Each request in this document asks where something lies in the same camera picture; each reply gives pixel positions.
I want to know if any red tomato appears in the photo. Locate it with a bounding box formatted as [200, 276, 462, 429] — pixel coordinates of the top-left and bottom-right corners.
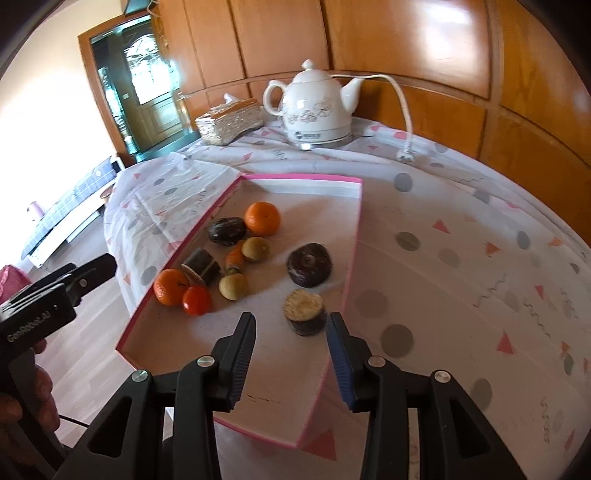
[182, 285, 213, 316]

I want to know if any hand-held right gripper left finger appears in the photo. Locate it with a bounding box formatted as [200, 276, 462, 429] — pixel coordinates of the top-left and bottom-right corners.
[53, 312, 257, 480]

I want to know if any pink shallow box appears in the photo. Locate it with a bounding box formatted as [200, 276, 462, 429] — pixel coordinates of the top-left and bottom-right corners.
[115, 173, 364, 449]

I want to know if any dark sugarcane piece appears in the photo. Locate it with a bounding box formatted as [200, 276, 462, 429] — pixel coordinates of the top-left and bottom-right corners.
[181, 248, 221, 286]
[283, 289, 325, 337]

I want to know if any orange mandarin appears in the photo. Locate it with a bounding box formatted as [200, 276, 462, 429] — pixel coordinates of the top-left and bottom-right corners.
[153, 268, 191, 307]
[244, 202, 281, 237]

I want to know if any white ceramic electric kettle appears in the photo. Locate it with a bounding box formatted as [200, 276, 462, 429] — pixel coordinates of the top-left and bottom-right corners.
[263, 59, 366, 151]

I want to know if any blue checkered couch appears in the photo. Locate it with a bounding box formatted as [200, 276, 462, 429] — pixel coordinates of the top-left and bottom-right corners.
[21, 154, 124, 268]

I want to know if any small orange carrot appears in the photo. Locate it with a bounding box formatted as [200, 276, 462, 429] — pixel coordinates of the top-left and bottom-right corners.
[225, 244, 245, 275]

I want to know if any woven tissue box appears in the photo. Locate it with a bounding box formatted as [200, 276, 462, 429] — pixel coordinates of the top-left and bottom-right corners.
[195, 93, 265, 146]

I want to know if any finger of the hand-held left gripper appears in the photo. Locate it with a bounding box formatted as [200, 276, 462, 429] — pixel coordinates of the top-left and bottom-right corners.
[30, 263, 77, 291]
[65, 254, 118, 296]

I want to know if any wooden glass door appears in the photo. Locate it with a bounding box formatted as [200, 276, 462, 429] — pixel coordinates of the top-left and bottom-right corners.
[78, 11, 195, 167]

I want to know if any white kettle power cord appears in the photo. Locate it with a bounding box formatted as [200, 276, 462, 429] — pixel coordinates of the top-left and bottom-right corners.
[332, 74, 419, 164]

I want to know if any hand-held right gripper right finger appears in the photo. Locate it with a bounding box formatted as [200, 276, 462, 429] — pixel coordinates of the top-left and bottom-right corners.
[326, 312, 527, 480]

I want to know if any person's left hand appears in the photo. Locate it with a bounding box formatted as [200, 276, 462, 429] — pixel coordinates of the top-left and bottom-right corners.
[0, 364, 62, 444]

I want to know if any pink cloth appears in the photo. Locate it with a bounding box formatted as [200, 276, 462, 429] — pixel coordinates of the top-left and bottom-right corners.
[0, 265, 28, 305]

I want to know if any tan longan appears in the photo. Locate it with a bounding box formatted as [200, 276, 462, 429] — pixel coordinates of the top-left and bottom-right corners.
[219, 273, 249, 301]
[242, 236, 270, 262]

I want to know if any dark water chestnut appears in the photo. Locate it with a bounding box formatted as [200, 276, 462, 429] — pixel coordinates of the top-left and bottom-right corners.
[207, 217, 246, 246]
[286, 243, 333, 288]

